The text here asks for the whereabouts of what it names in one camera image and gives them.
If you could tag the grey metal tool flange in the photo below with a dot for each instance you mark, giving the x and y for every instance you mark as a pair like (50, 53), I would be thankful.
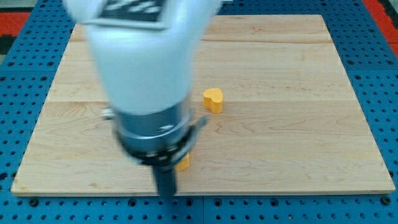
(155, 130)

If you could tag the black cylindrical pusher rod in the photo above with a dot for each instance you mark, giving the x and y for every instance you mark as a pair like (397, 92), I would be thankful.
(165, 181)

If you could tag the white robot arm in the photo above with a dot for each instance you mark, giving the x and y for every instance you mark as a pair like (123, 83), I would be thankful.
(144, 53)

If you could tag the light wooden board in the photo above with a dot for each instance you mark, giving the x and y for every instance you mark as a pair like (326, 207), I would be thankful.
(291, 123)

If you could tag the yellow block behind pusher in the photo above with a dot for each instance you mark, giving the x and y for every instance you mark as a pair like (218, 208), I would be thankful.
(183, 164)

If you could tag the yellow heart block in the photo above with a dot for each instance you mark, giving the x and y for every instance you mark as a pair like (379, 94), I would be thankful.
(213, 100)

